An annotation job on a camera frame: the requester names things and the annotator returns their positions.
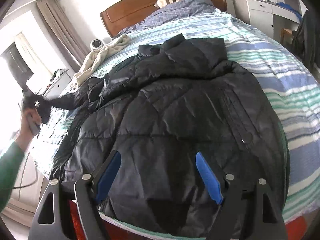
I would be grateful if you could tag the white dressing desk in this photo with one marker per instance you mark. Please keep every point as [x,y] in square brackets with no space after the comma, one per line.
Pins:
[268,17]

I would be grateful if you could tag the person left hand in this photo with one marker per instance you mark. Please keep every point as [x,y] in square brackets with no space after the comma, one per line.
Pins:
[25,136]

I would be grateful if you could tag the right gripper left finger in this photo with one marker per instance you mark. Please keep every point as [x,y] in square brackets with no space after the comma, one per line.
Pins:
[53,219]

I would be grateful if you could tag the beige curtain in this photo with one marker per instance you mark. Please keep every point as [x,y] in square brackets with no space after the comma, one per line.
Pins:
[63,33]

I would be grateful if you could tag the white low cabinet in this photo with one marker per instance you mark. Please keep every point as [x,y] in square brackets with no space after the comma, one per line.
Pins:
[37,162]

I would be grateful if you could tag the wooden headboard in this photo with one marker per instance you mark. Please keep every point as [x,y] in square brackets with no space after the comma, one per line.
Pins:
[129,12]

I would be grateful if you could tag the black puffer jacket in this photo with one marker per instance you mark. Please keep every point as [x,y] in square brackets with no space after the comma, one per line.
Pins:
[158,109]

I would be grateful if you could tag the blue cloth on desk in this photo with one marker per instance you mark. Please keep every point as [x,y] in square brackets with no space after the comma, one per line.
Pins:
[288,7]

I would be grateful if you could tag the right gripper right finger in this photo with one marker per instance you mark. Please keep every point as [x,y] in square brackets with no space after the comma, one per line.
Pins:
[262,216]

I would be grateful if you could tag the wooden stool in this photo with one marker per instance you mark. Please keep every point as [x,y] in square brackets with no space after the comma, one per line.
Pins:
[286,37]

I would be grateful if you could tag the cream garment on bed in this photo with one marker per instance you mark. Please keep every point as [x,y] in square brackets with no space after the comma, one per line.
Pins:
[95,57]

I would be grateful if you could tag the dark coat on chair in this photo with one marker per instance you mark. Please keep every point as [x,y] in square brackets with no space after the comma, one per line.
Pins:
[305,43]

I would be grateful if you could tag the green sleeve forearm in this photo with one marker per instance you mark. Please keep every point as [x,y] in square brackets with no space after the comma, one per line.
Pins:
[10,164]

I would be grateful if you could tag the blue checked blanket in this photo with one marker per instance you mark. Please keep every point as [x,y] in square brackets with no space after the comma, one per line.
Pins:
[175,11]

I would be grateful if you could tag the striped bed duvet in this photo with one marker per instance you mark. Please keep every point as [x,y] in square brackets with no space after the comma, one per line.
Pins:
[291,89]

